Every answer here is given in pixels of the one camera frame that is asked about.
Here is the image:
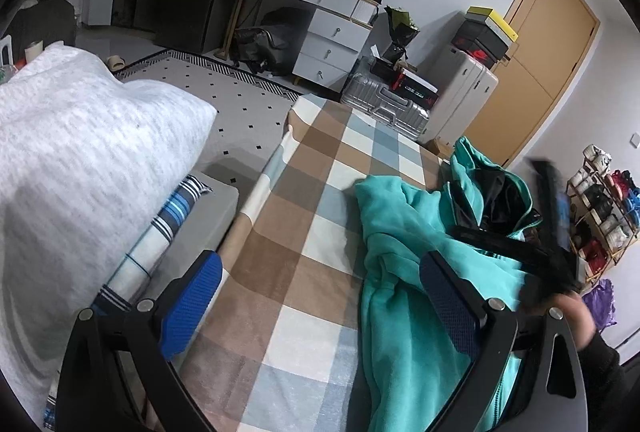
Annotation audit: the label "small black box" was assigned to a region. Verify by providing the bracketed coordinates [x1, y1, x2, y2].
[367, 57, 401, 78]

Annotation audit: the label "person's right hand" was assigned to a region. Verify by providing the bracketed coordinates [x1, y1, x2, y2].
[552, 295, 596, 353]

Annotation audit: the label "yellow lid shoe box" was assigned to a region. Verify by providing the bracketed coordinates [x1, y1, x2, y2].
[465, 6, 518, 43]

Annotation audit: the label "black wrapped bouquet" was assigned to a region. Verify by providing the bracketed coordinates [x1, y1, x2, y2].
[384, 6, 421, 63]

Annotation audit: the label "white grey fuzzy pillow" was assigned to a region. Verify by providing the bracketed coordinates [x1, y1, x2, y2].
[0, 41, 218, 423]

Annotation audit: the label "wooden shoe rack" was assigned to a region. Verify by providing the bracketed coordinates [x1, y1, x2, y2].
[566, 145, 640, 285]

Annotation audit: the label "purple plastic bag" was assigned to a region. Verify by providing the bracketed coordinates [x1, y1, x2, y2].
[582, 279, 618, 330]

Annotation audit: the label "white rug with black dots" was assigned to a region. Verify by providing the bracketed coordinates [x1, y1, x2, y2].
[112, 50, 303, 193]

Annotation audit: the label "blue plaid pillow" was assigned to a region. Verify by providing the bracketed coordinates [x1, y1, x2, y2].
[42, 175, 213, 428]

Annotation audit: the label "wooden door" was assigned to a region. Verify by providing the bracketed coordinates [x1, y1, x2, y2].
[462, 0, 601, 168]

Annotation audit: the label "dark armchair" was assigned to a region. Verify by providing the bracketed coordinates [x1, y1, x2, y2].
[2, 0, 77, 50]

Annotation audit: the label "teal zip jacket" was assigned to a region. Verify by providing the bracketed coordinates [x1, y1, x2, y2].
[354, 136, 556, 432]

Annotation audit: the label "black backpack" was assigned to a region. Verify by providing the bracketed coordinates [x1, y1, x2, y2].
[234, 10, 316, 76]

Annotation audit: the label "rows of stored sneakers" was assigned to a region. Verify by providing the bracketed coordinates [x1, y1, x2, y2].
[570, 145, 640, 273]

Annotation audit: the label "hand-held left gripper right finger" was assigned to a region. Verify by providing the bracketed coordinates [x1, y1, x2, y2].
[419, 251, 588, 432]

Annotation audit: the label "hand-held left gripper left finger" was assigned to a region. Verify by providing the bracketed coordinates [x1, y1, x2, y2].
[54, 250, 223, 432]

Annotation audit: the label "silver ribbed suitcase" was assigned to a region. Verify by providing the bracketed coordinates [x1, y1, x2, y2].
[341, 57, 431, 143]

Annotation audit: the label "white dresser with drawers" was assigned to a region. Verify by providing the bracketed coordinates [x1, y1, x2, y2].
[229, 0, 378, 86]

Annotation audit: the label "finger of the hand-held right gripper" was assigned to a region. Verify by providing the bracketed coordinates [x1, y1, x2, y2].
[450, 225, 581, 288]
[530, 157, 571, 253]

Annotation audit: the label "white upright suitcase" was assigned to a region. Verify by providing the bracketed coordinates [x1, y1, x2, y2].
[425, 47, 500, 145]

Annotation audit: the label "grey cushion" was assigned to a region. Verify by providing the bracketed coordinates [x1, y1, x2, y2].
[135, 172, 241, 303]

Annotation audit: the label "brown blue plaid blanket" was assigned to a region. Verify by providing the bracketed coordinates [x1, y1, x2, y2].
[145, 93, 451, 432]

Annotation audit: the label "person's right forearm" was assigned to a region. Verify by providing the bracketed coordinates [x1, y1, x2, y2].
[575, 332, 631, 432]

